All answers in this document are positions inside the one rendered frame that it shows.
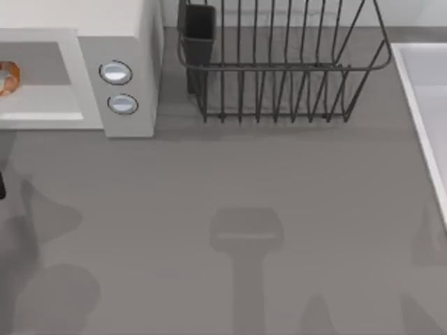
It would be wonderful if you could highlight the round grey microwave knob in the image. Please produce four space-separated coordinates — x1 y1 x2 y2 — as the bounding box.
98 59 133 87
106 93 140 117

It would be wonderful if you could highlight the black cutlery holder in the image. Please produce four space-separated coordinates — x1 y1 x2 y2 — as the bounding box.
177 0 217 94

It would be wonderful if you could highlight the pale microwave oven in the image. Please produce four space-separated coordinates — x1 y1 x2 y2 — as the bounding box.
0 0 165 140

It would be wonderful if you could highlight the white sink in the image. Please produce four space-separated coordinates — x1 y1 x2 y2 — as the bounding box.
390 43 447 234

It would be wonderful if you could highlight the brown bread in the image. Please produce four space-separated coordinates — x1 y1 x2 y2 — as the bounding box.
0 61 21 99

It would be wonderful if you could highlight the dark wire dish rack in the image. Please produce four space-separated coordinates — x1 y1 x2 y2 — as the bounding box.
177 0 393 124

